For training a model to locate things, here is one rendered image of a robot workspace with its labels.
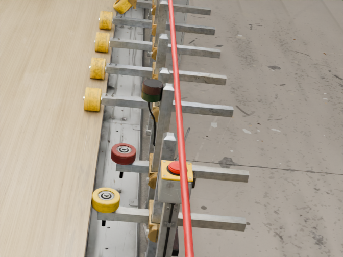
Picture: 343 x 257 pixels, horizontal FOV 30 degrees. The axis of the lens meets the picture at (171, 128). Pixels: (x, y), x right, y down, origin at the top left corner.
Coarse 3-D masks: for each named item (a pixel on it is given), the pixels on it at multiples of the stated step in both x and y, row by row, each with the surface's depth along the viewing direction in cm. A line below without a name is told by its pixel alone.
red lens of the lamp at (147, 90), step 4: (144, 80) 189; (144, 88) 187; (148, 88) 186; (152, 88) 186; (156, 88) 186; (160, 88) 187; (144, 92) 188; (148, 92) 187; (152, 92) 186; (156, 92) 187; (160, 92) 188
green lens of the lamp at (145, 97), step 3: (141, 93) 190; (144, 93) 188; (141, 96) 190; (144, 96) 188; (147, 96) 188; (150, 96) 187; (153, 96) 187; (156, 96) 188; (159, 96) 188; (144, 99) 188; (147, 99) 188; (150, 99) 188; (153, 99) 188; (156, 99) 188; (159, 99) 189
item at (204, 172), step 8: (136, 160) 208; (120, 168) 206; (128, 168) 206; (136, 168) 207; (144, 168) 207; (192, 168) 209; (200, 168) 209; (208, 168) 210; (216, 168) 210; (224, 168) 211; (200, 176) 209; (208, 176) 209; (216, 176) 209; (224, 176) 209; (232, 176) 209; (240, 176) 209; (248, 176) 210
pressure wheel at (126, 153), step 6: (120, 144) 207; (126, 144) 207; (114, 150) 203; (120, 150) 204; (126, 150) 204; (132, 150) 205; (114, 156) 202; (120, 156) 201; (126, 156) 202; (132, 156) 203; (120, 162) 202; (126, 162) 203; (132, 162) 204; (120, 174) 209
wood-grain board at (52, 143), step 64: (0, 0) 303; (64, 0) 314; (0, 64) 246; (64, 64) 253; (0, 128) 207; (64, 128) 212; (0, 192) 179; (64, 192) 183; (0, 256) 157; (64, 256) 160
